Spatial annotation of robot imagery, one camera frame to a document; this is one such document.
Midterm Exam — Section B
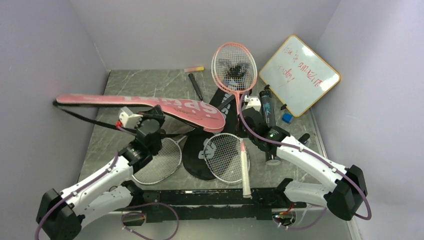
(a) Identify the pink racket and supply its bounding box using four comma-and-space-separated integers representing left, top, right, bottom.
211, 42, 258, 115
240, 139, 252, 199

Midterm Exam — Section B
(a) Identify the yellow pink marker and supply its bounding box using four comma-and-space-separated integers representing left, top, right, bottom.
184, 66, 205, 73

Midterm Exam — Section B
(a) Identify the black shuttlecock tube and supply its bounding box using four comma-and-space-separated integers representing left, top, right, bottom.
259, 89, 282, 166

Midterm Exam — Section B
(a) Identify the black racket bag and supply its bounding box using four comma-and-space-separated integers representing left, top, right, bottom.
182, 99, 238, 181

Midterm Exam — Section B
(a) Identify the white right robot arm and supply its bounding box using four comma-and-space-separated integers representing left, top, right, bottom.
236, 94, 372, 221

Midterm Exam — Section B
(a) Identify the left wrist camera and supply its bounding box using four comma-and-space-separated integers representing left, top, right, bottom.
115, 106, 143, 129

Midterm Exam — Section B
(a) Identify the whiteboard with yellow frame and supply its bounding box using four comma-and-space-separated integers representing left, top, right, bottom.
258, 35, 341, 117

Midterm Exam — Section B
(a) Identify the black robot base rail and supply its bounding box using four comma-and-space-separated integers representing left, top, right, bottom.
124, 187, 306, 223

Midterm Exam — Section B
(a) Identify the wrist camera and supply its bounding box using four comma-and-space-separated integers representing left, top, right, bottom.
115, 106, 143, 129
244, 96, 262, 112

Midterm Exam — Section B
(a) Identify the white racket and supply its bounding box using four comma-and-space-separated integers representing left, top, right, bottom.
204, 132, 242, 184
131, 71, 204, 186

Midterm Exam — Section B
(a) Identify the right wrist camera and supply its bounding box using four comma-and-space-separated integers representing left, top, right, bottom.
244, 96, 262, 112

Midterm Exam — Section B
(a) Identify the white racket right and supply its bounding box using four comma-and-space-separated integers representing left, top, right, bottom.
204, 132, 242, 184

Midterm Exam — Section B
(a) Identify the pink racket bag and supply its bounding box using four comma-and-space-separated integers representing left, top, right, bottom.
53, 94, 226, 133

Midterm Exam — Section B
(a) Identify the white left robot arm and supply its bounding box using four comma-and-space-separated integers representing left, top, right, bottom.
34, 105, 165, 240

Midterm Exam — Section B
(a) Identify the white racket left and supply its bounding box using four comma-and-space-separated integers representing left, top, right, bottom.
131, 71, 204, 186

